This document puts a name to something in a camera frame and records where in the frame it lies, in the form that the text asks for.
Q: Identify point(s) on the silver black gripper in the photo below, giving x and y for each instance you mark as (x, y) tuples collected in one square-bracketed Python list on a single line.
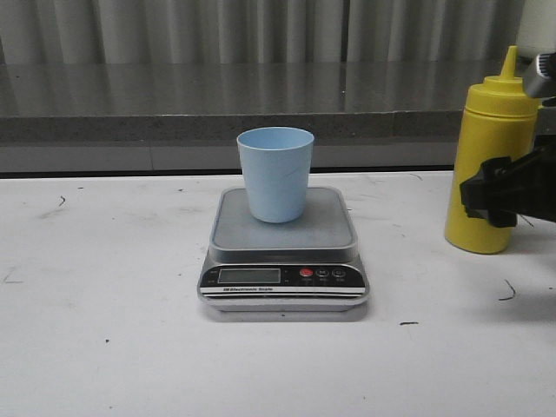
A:
[(503, 189)]

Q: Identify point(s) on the yellow squeeze bottle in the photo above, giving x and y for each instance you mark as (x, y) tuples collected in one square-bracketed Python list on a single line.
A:
[(496, 128)]

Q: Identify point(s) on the light blue plastic cup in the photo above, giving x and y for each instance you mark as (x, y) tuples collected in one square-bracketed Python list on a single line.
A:
[(275, 165)]

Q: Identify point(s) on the silver digital kitchen scale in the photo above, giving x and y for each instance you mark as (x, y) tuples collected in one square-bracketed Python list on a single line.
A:
[(311, 265)]

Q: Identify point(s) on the white container on counter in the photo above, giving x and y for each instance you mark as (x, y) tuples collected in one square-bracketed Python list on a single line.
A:
[(536, 32)]

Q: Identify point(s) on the stainless steel back counter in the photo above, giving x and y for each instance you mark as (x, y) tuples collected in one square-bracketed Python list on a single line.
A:
[(165, 118)]

